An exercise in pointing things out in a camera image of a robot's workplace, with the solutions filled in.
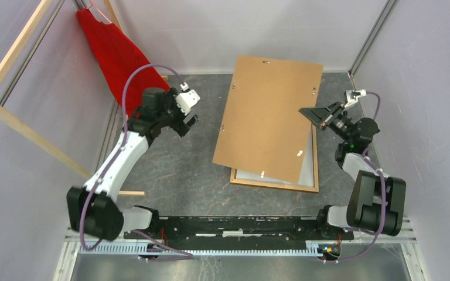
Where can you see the aluminium rail frame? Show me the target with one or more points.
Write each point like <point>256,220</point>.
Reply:
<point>132,257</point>

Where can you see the red cloth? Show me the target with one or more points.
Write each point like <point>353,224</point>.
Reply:
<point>118,57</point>

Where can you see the wooden picture frame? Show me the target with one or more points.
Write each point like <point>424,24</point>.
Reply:
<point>287,182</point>

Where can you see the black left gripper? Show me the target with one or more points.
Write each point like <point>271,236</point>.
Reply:
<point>183,129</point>

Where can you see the wooden rack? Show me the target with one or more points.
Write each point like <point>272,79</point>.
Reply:
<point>61,95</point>

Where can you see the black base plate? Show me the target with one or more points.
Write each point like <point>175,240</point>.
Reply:
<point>188,233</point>

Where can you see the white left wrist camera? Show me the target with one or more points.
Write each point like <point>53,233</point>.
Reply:
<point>187,99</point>

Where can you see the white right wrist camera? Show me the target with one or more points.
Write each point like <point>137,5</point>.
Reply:
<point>352,97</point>

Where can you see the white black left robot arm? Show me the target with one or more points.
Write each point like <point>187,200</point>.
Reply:
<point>92,207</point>

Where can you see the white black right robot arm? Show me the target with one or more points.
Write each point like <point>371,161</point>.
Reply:
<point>376,204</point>

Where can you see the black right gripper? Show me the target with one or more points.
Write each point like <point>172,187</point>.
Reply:
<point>318,115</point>

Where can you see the brown backing board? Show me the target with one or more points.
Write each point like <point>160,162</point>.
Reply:
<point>262,130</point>

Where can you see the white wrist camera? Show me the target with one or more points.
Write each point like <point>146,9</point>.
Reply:
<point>187,99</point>
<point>352,97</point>

